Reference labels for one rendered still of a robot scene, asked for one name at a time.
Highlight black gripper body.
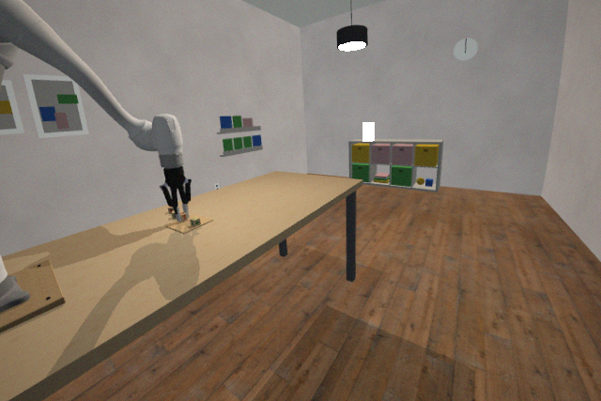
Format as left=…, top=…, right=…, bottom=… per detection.
left=163, top=166, right=186, bottom=189

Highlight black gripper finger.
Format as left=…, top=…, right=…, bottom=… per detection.
left=178, top=178, right=192, bottom=219
left=160, top=181, right=181, bottom=222

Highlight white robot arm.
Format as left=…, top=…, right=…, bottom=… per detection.
left=0, top=0, right=184, bottom=313

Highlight tan square mat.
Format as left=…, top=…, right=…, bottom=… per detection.
left=165, top=214, right=212, bottom=234

